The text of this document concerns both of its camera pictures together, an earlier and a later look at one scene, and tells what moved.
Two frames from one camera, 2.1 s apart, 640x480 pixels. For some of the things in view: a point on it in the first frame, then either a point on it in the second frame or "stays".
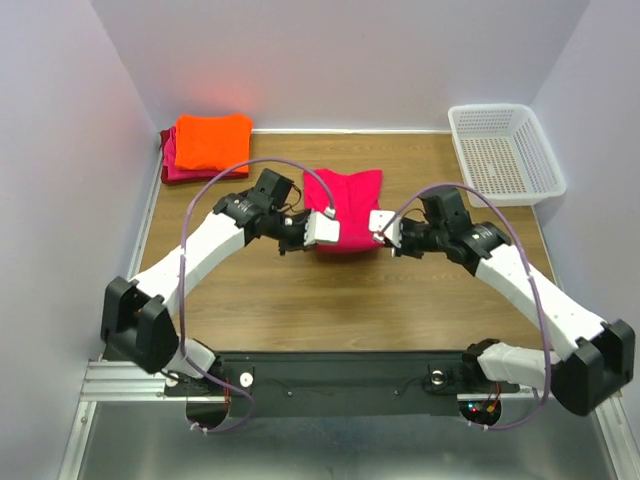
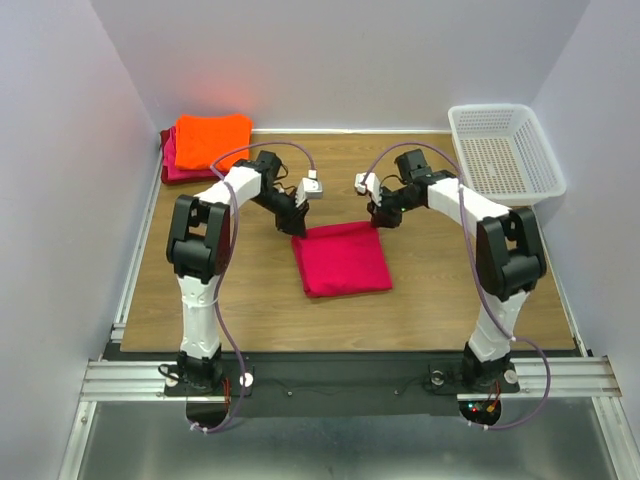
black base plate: (341, 384) stays
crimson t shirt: (354, 196) -> (340, 259)
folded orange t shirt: (218, 141) stays
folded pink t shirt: (170, 158) stays
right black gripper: (404, 250) -> (380, 216)
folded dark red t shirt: (170, 180) stays
